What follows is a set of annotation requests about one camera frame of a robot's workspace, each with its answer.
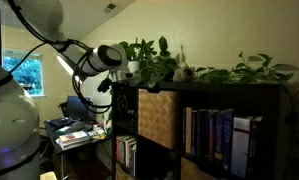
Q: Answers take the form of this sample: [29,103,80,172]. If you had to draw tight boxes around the brown spine book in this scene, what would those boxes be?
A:
[208,109,219,162]

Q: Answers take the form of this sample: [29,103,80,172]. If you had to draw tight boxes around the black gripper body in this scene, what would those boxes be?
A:
[117,82,139,113]

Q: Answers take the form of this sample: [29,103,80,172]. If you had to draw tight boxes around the white plant pot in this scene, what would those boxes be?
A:
[126,60,141,75]

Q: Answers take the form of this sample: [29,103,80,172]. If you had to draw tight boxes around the blue book yellow label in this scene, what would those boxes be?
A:
[214,110,226,165]

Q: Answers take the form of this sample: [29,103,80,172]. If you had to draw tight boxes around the pale yellow box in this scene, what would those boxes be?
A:
[38,170,59,180]

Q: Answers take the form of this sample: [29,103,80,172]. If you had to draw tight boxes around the tan spine book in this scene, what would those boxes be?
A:
[184,106,194,156]

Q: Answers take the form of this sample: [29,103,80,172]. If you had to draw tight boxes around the black cube shelf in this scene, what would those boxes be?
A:
[111,80,292,180]

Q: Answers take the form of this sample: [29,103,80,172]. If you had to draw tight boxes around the dark desk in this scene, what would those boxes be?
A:
[43,117,113,180]

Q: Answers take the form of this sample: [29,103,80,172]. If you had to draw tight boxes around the black spine book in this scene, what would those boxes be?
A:
[190,109,203,158]

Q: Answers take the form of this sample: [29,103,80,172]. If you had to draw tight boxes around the black book white print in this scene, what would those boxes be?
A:
[246,115,265,180]

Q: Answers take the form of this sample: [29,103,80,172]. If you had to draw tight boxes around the short woven bamboo basket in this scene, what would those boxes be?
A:
[180,156,223,180]

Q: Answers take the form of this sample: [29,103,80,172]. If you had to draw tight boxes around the blue book white title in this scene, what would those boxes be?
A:
[221,108,236,172]

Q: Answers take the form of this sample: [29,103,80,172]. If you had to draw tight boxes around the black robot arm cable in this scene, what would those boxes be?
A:
[7,0,115,116]

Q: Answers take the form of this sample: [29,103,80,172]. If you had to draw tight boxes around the dark navy spine book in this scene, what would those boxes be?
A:
[200,109,211,160]

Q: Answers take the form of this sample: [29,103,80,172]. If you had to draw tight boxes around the dark blue bag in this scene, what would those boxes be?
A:
[48,117,77,130]

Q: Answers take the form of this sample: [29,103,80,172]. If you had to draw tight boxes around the window with white frame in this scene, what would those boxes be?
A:
[1,49,46,98]

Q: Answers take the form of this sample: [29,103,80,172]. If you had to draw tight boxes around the thick white book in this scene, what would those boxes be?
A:
[56,138,93,152]

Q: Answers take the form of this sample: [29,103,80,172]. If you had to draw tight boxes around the white flower decoration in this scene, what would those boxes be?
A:
[102,113,113,135]

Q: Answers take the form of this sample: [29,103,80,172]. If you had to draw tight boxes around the small colourful desk items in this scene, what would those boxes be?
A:
[87,124,108,141]

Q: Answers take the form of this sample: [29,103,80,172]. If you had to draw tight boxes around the black computer monitor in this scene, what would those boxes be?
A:
[65,95,91,122]

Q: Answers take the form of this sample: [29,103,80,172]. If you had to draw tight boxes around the red spine book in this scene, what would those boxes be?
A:
[115,134,121,163]

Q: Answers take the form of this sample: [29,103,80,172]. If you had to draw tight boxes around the grey desk lamp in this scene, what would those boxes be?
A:
[56,54,84,85]

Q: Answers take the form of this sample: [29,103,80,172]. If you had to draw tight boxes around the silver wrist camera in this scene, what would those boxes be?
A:
[108,68,142,88]

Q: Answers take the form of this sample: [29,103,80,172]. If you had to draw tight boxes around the tall woven bamboo basket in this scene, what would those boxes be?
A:
[137,88,180,151]

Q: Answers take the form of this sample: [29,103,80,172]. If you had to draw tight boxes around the green pothos plant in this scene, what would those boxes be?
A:
[97,35,299,141]

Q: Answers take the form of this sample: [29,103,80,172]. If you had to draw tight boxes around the white spine book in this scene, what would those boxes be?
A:
[118,134,128,166]

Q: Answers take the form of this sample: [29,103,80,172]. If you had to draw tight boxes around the ceiling air vent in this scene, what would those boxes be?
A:
[102,1,118,15]

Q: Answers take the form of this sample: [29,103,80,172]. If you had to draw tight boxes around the colourful cover book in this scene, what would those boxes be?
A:
[58,130,91,144]

